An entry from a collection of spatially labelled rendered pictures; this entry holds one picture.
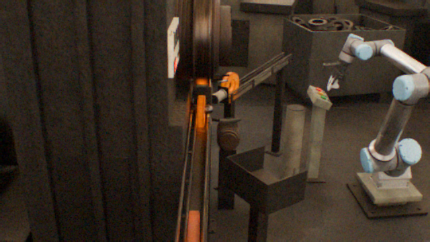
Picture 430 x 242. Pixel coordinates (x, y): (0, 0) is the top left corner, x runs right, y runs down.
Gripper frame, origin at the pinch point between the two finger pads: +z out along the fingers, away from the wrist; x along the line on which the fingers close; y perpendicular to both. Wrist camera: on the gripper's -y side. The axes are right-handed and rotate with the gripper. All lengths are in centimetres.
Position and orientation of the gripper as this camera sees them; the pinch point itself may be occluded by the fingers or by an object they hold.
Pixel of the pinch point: (328, 88)
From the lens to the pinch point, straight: 297.6
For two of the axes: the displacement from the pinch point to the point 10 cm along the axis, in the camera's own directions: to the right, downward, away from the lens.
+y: 9.3, 3.3, 1.3
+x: 0.2, -3.9, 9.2
